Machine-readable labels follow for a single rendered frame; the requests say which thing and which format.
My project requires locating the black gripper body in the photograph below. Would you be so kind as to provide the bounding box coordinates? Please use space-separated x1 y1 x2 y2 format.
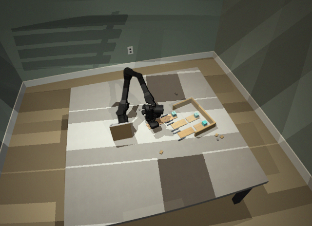
141 109 159 129

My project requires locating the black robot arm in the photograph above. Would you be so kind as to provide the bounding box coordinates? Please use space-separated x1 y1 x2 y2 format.
116 67 164 123

